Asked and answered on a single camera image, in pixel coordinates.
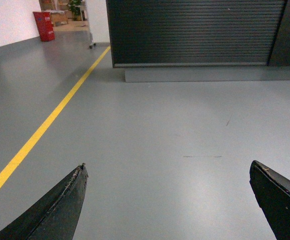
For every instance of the red fire equipment box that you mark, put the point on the red fire equipment box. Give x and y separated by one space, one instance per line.
44 26

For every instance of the green potted plant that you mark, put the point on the green potted plant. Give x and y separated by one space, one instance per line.
74 7

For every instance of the black slatted checkout counter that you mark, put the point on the black slatted checkout counter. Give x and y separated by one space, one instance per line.
200 40

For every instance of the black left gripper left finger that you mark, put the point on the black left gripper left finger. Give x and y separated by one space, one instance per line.
55 215

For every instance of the cardboard boxes stack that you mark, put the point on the cardboard boxes stack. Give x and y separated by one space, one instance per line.
58 17

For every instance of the white wheeled stand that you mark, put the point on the white wheeled stand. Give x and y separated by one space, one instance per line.
85 15

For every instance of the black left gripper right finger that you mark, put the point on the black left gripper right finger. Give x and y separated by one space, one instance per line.
272 193

